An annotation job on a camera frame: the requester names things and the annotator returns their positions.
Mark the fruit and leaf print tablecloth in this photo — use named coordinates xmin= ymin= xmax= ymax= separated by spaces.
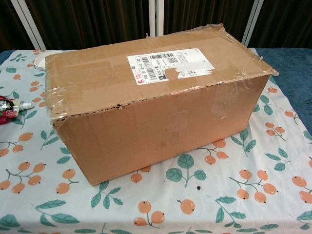
xmin=0 ymin=47 xmax=312 ymax=234

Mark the white screen frame post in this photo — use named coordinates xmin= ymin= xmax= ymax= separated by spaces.
xmin=153 ymin=0 xmax=165 ymax=37
xmin=11 ymin=0 xmax=46 ymax=51
xmin=242 ymin=0 xmax=268 ymax=49

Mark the dark pleated screen panel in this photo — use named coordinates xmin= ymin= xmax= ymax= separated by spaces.
xmin=162 ymin=0 xmax=257 ymax=42
xmin=24 ymin=0 xmax=156 ymax=51
xmin=0 ymin=0 xmax=33 ymax=52
xmin=253 ymin=0 xmax=312 ymax=50

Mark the red drink pouch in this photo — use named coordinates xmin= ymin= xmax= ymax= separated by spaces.
xmin=0 ymin=95 xmax=34 ymax=125

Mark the white oval plate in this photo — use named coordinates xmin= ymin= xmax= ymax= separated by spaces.
xmin=34 ymin=50 xmax=64 ymax=72

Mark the brown cardboard box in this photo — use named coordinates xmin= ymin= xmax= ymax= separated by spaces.
xmin=43 ymin=22 xmax=279 ymax=187

